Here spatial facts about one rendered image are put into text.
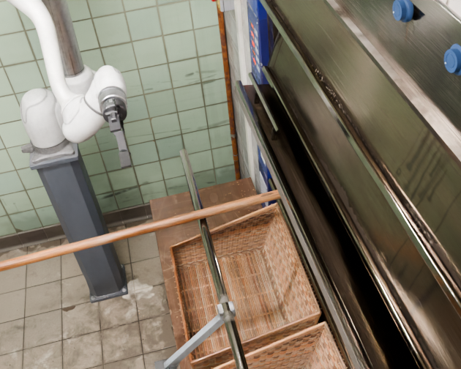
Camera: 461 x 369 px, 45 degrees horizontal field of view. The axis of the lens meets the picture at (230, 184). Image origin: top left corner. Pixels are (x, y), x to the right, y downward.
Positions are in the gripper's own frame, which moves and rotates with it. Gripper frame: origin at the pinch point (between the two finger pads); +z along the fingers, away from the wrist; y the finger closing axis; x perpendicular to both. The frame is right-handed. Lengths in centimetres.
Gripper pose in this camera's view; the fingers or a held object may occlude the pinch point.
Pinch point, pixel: (121, 146)
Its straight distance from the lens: 166.5
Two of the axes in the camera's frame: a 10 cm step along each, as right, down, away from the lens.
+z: 2.5, 6.5, -7.2
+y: 0.9, 7.2, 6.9
